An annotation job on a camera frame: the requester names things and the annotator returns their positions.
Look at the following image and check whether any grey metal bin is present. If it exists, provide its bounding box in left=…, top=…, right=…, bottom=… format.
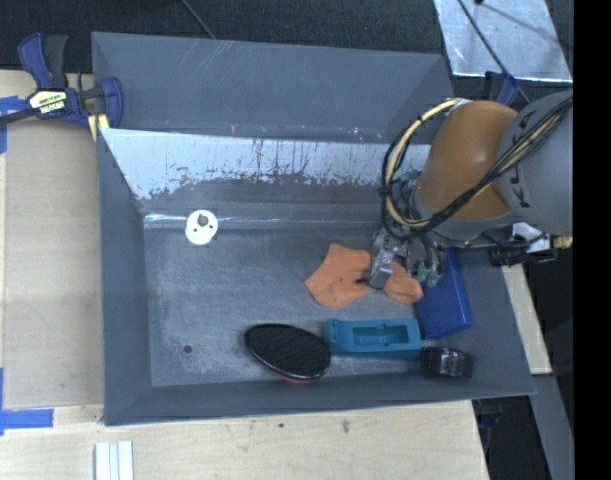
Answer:
left=90, top=31, right=537, bottom=427

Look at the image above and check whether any black oval disc red rim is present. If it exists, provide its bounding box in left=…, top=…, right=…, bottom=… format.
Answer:
left=243, top=322, right=333, bottom=384

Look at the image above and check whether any blue flat box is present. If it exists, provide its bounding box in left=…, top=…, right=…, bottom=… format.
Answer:
left=413, top=246, right=475, bottom=341

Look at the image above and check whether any teal plastic case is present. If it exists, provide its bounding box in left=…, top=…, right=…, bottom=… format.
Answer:
left=323, top=317, right=423, bottom=361

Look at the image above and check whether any white round plastic piece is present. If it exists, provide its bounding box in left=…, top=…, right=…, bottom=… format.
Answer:
left=184, top=209, right=220, bottom=246

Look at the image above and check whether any orange cloth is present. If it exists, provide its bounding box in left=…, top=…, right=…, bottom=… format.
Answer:
left=303, top=241, right=425, bottom=311

